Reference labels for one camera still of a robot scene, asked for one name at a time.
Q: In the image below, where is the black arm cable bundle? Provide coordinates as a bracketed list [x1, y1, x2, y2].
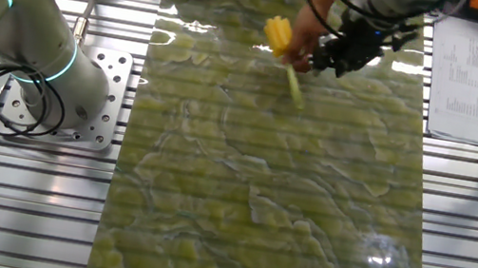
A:
[0, 60, 75, 144]

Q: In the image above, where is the green marble pattern mat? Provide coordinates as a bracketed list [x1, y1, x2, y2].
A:
[86, 0, 476, 268]

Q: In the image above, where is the person's left hand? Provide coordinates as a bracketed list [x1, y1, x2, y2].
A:
[280, 2, 336, 77]

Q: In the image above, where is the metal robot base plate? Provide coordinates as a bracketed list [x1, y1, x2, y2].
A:
[0, 32, 136, 156]

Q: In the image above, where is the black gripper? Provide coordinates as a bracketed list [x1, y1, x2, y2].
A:
[308, 2, 412, 88]

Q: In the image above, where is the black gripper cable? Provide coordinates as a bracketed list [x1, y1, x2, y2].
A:
[288, 0, 458, 60]

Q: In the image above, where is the grey cable with metal connector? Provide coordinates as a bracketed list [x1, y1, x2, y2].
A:
[26, 0, 98, 48]

